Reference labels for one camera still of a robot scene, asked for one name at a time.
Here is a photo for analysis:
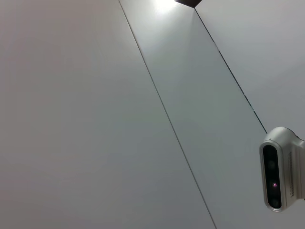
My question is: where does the silver head depth camera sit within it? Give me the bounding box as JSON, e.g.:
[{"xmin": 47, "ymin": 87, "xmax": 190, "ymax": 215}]
[{"xmin": 259, "ymin": 126, "xmax": 305, "ymax": 213}]

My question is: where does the dark ceiling fixture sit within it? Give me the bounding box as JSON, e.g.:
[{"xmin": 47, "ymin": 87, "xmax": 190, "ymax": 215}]
[{"xmin": 174, "ymin": 0, "xmax": 203, "ymax": 8}]

